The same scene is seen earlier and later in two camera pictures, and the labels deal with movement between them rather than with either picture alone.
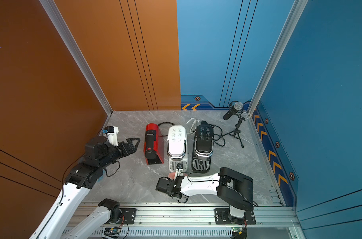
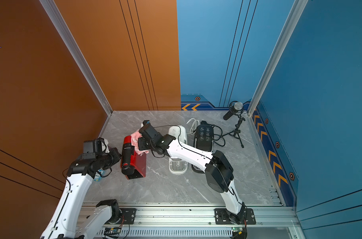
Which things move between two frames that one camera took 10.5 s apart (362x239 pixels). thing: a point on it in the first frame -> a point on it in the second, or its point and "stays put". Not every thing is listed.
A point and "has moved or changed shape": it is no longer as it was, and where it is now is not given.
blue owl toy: (100, 178) stays put
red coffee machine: (154, 145) has moved or changed shape
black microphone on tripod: (235, 107) stays put
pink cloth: (171, 175) -> (135, 138)
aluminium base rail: (162, 221) stays put
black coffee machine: (202, 152) stays put
